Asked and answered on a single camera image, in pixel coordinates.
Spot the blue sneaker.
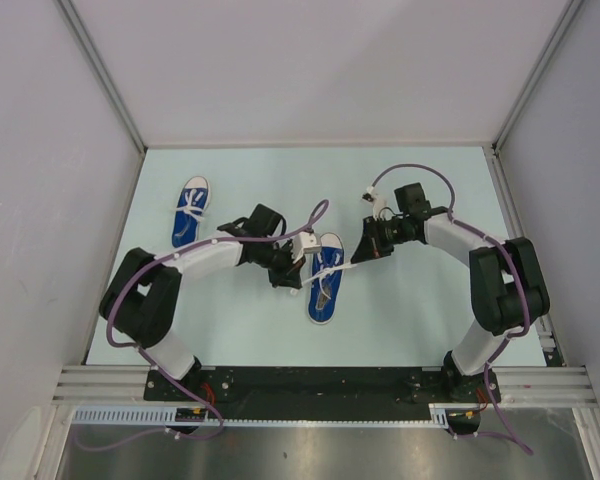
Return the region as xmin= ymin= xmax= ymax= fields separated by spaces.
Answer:
xmin=308 ymin=233 xmax=345 ymax=325
xmin=171 ymin=176 xmax=210 ymax=248

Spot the purple cable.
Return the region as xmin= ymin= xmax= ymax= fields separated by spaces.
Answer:
xmin=73 ymin=199 xmax=330 ymax=454
xmin=372 ymin=163 xmax=536 ymax=455

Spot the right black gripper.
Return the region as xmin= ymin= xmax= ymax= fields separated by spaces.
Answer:
xmin=351 ymin=215 xmax=415 ymax=263

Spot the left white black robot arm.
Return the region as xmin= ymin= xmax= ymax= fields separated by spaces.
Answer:
xmin=99 ymin=204 xmax=309 ymax=400

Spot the white slotted cable duct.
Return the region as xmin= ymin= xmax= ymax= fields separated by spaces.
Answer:
xmin=72 ymin=404 xmax=478 ymax=429

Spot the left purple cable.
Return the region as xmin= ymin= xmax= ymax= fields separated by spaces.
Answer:
xmin=73 ymin=199 xmax=330 ymax=454

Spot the aluminium corner post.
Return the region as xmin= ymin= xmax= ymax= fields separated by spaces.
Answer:
xmin=491 ymin=0 xmax=588 ymax=153
xmin=53 ymin=0 xmax=148 ymax=158

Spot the white shoelace of sneaker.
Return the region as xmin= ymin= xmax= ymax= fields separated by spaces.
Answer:
xmin=290 ymin=262 xmax=355 ymax=296

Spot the aluminium corner post left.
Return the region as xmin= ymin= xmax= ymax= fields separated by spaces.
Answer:
xmin=53 ymin=0 xmax=148 ymax=158

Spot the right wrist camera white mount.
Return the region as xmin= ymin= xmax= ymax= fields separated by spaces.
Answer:
xmin=362 ymin=186 xmax=388 ymax=220

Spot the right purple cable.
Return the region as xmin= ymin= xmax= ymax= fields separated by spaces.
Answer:
xmin=372 ymin=163 xmax=536 ymax=455

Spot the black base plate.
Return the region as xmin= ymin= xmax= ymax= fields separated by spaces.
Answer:
xmin=143 ymin=366 xmax=501 ymax=428

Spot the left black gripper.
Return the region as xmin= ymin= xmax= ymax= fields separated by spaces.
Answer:
xmin=254 ymin=238 xmax=305 ymax=289

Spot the aluminium corner post right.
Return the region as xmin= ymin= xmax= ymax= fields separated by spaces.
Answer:
xmin=491 ymin=0 xmax=588 ymax=153

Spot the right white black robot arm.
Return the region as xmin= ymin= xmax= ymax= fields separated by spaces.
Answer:
xmin=351 ymin=183 xmax=550 ymax=401

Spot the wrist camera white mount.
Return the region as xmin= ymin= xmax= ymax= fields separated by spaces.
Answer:
xmin=362 ymin=186 xmax=388 ymax=220
xmin=292 ymin=231 xmax=322 ymax=262

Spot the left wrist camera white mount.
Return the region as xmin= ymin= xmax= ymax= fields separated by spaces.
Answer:
xmin=292 ymin=231 xmax=322 ymax=262

